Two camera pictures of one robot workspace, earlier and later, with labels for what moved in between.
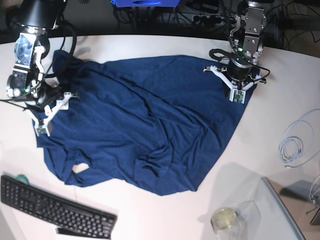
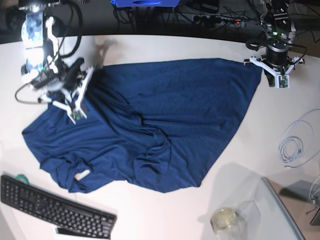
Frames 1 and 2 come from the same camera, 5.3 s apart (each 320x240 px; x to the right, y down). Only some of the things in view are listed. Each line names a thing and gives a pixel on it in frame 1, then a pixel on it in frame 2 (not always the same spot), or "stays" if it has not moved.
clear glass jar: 231,224 stays
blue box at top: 145,3 stays
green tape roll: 22,178 stays
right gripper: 238,76 -> 277,62
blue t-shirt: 157,123 stays
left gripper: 49,98 -> 72,84
